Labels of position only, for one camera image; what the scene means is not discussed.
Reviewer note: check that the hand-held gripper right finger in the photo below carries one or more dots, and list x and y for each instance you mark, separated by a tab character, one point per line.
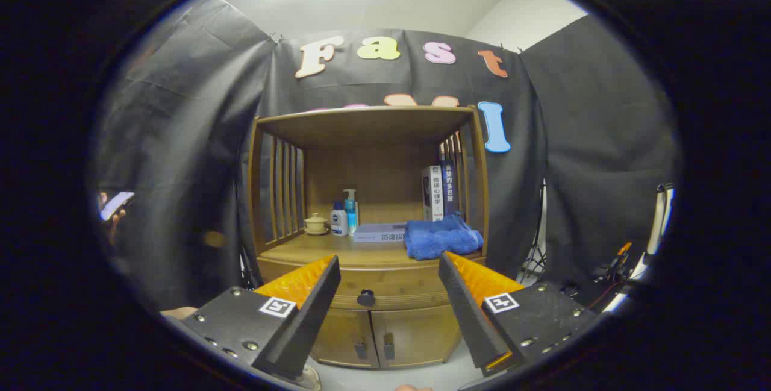
467	312

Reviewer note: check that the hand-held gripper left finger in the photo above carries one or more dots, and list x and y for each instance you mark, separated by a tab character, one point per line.
313	312

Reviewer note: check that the black drawer knob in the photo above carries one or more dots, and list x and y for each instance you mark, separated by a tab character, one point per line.
365	298

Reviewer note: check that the wooden drawer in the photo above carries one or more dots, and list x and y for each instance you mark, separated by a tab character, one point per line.
391	285

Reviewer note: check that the wooden cabinet door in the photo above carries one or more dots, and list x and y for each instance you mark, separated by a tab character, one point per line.
343	337
415	334

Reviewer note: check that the wooden countertop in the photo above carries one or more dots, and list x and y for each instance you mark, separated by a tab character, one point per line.
313	251

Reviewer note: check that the wooden cabinet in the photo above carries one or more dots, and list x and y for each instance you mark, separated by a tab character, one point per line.
373	198

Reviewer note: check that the blue folded towel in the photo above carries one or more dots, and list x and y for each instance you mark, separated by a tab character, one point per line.
443	236

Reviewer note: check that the beige lidded teacup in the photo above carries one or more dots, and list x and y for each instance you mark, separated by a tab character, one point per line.
315	223

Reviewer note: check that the white bottle with blue cap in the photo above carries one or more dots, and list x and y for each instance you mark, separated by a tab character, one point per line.
339	220

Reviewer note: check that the flat-lying white book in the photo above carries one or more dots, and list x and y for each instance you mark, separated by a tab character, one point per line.
379	232

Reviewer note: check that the blue pump bottle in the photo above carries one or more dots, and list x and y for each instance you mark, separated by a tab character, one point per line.
350	207

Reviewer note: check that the dark blue upright book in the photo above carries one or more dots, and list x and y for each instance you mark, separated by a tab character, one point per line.
449	189

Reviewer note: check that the white upright book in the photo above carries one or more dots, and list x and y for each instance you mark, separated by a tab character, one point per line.
432	192

